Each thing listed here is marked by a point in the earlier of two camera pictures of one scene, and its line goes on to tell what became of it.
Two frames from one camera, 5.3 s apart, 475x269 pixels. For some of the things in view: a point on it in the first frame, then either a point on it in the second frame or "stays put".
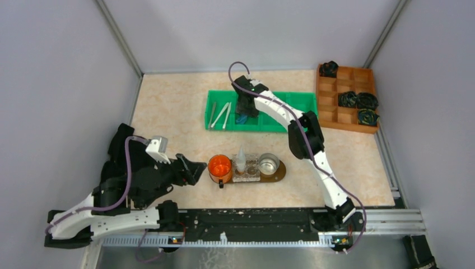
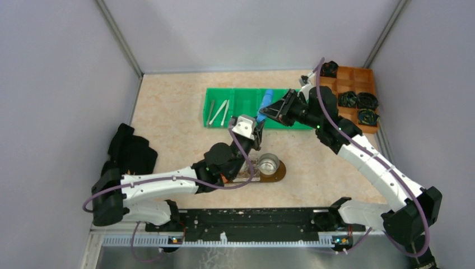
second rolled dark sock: [348, 99] stays put
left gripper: [182, 168] to [256, 137]
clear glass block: [246, 167] stays put
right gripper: [245, 107] to [288, 107]
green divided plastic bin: [220, 112] stays put
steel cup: [269, 163] stays put
